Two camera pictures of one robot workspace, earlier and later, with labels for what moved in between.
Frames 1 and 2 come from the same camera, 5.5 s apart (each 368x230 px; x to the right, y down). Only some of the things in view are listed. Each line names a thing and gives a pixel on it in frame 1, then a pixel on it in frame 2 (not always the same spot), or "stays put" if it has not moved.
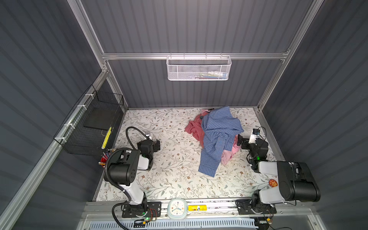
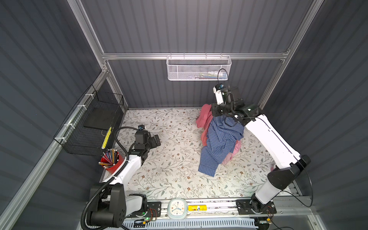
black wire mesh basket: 90,128 stays put
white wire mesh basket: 198,68 stays put
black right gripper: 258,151 → 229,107
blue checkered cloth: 219,127 stays put
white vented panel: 229,224 stays put
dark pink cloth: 195,127 → 203,118
